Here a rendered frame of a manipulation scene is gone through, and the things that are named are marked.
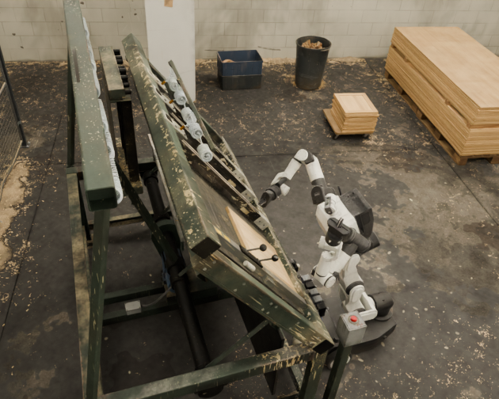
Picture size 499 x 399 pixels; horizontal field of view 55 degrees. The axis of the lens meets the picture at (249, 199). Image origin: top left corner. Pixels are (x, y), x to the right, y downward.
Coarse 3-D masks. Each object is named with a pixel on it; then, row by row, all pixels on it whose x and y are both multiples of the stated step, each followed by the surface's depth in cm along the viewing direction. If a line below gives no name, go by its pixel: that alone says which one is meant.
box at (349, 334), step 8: (352, 312) 287; (344, 320) 282; (360, 320) 283; (344, 328) 283; (352, 328) 278; (360, 328) 279; (344, 336) 285; (352, 336) 283; (360, 336) 286; (344, 344) 287; (352, 344) 289
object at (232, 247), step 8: (216, 232) 229; (224, 240) 234; (232, 248) 239; (240, 256) 245; (256, 264) 253; (256, 272) 257; (264, 272) 259; (280, 280) 275; (280, 288) 273; (288, 288) 279; (288, 296) 280; (296, 296) 283; (296, 304) 288; (304, 304) 291
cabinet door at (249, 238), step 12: (240, 228) 284; (252, 228) 311; (240, 240) 271; (252, 240) 291; (264, 240) 318; (252, 252) 272; (264, 252) 297; (264, 264) 275; (276, 264) 305; (276, 276) 283; (288, 276) 310
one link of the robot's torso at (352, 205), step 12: (348, 192) 300; (324, 204) 299; (336, 204) 296; (348, 204) 293; (360, 204) 290; (324, 216) 294; (336, 216) 290; (348, 216) 287; (360, 216) 282; (372, 216) 292; (324, 228) 293; (360, 228) 294; (372, 228) 299
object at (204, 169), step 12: (168, 120) 262; (180, 132) 270; (192, 156) 285; (204, 168) 293; (216, 180) 302; (228, 192) 312; (240, 204) 321; (252, 216) 332; (264, 216) 342; (264, 228) 343
